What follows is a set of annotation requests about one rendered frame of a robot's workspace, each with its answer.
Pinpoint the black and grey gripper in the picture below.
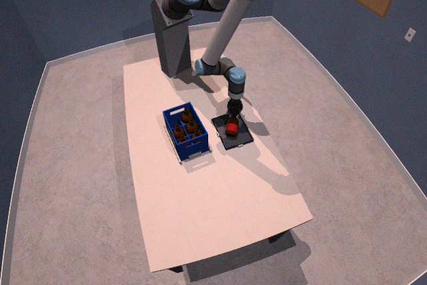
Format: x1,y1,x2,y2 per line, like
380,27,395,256
227,98,243,118

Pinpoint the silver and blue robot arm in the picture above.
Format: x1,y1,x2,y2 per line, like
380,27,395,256
161,0,253,99

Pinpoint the dark blue plastic crate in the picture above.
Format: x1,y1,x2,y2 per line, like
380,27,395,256
164,106,209,161

